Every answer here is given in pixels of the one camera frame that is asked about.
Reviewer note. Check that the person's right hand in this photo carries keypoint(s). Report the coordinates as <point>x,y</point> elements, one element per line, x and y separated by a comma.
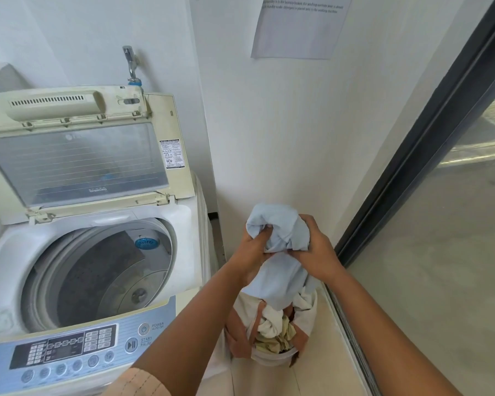
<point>321,255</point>

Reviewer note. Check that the person's left hand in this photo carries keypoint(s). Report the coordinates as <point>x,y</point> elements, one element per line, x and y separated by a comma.
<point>251,259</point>

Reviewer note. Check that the light blue clothes item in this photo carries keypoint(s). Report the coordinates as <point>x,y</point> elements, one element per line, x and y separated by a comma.
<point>280,280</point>

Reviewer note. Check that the orange white clothes item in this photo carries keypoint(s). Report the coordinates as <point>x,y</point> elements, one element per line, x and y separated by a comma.
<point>247,305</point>

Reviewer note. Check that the yellow clothes item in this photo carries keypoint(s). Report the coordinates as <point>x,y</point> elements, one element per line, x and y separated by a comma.
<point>278,342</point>

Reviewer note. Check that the cream washing machine lid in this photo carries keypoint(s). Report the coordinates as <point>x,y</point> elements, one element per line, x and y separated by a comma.
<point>78,160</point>

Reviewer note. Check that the cream blue washing machine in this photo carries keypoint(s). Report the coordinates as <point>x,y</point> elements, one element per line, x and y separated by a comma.
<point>8,251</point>

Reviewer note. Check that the person's left forearm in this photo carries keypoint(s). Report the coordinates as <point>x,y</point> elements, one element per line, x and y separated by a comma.
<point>189,334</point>

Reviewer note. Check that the person's right forearm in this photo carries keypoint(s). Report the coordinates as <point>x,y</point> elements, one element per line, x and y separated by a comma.
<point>387,338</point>

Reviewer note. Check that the translucent plastic laundry basket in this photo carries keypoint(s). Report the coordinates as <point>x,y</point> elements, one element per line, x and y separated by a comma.
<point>272,359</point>

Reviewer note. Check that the white paper notice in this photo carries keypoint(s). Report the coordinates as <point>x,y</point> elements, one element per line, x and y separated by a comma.
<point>301,32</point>

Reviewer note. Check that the metal water tap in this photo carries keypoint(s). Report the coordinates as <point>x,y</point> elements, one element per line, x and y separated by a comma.
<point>128,57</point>

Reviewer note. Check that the grey stone ledge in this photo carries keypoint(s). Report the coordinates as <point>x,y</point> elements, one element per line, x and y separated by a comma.
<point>0,78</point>

